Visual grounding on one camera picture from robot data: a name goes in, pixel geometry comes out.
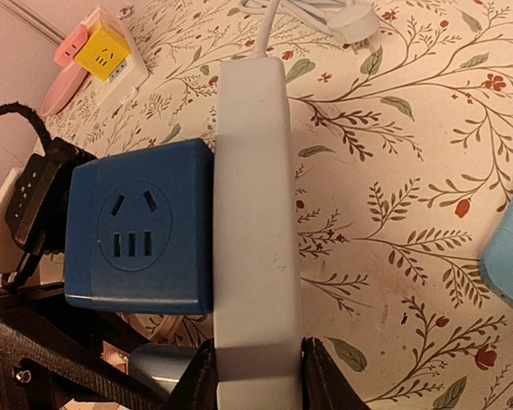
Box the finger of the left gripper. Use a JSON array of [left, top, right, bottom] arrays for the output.
[[0, 290, 168, 409]]

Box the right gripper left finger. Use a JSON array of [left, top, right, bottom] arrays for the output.
[[160, 340, 217, 410]]

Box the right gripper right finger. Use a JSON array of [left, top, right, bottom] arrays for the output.
[[301, 337, 370, 410]]

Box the light blue plug adapter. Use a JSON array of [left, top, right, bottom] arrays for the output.
[[127, 343, 198, 397]]

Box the light blue power strip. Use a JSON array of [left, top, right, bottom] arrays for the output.
[[213, 57, 302, 409]]

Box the dark blue cube adapter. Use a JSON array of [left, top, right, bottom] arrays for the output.
[[64, 139, 214, 315]]

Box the white plug adapter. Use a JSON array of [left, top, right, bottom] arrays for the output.
[[0, 167, 22, 245]]

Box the pink plug adapter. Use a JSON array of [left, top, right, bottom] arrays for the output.
[[54, 24, 89, 67]]

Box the pink plate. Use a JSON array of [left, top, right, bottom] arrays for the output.
[[40, 62, 89, 117]]

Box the white power strip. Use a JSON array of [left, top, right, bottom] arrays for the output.
[[82, 6, 150, 111]]

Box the yellow cube adapter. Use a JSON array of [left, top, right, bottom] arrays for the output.
[[74, 27, 131, 82]]

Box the light blue coiled cable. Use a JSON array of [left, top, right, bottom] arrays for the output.
[[239, 0, 381, 61]]

